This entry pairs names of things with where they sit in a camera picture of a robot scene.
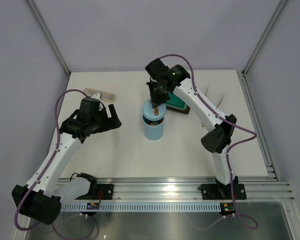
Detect aluminium frame post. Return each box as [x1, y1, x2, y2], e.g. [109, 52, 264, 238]
[241, 0, 290, 77]
[24, 0, 71, 78]

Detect aluminium front rail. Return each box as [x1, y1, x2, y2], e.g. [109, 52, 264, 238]
[52, 176, 296, 203]

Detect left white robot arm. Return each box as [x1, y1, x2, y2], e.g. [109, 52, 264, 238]
[11, 91, 122, 230]

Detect dark square teal plate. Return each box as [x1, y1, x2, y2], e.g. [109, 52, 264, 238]
[166, 92, 190, 115]

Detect light blue cup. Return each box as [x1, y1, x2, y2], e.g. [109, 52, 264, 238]
[142, 116, 164, 141]

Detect metal tongs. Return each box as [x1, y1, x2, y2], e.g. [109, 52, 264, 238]
[205, 86, 226, 108]

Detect right aluminium frame post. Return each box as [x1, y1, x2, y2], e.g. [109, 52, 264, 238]
[241, 0, 290, 77]

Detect left aluminium frame post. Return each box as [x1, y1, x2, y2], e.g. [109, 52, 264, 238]
[24, 0, 71, 78]

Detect brown lid handle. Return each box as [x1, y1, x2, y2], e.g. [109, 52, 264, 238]
[154, 106, 159, 116]

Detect light blue lid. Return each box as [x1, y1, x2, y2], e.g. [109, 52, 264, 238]
[142, 99, 167, 121]

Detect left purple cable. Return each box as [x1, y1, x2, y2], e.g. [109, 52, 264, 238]
[13, 89, 101, 238]

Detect beige chopstick case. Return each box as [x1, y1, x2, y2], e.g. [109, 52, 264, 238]
[83, 88, 116, 103]

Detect white slotted cable duct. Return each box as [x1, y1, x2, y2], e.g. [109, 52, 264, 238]
[61, 202, 221, 213]

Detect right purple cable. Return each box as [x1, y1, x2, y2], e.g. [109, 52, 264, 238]
[159, 53, 259, 231]

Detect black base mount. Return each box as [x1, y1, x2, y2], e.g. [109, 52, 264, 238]
[197, 176, 247, 200]
[70, 172, 114, 200]

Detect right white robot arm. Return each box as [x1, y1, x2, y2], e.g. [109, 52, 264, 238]
[145, 58, 247, 200]

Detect purple cable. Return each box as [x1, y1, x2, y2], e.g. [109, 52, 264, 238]
[159, 53, 259, 231]
[13, 89, 101, 238]

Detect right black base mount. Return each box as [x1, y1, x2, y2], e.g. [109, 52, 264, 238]
[197, 176, 247, 200]

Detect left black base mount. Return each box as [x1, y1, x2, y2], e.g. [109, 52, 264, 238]
[70, 172, 114, 200]

